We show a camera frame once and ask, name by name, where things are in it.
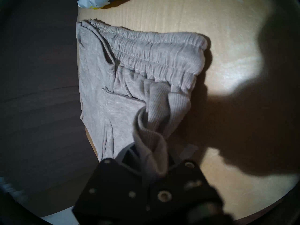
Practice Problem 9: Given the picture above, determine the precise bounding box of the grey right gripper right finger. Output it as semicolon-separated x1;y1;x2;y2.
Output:
145;145;225;225

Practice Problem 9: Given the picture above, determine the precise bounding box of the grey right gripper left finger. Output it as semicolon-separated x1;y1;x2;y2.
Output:
72;144;150;225

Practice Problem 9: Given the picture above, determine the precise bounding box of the light wooden table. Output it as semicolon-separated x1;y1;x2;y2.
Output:
41;0;300;225

